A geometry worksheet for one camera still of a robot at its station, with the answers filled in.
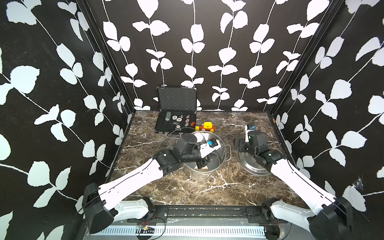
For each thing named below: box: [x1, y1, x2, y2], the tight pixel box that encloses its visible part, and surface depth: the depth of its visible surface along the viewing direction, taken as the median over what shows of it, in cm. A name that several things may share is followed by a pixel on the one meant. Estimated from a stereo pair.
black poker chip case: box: [154, 85, 197, 135], surface depth 113 cm
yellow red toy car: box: [199, 121, 217, 133], surface depth 109 cm
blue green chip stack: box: [165, 111, 172, 121], surface depth 116 cm
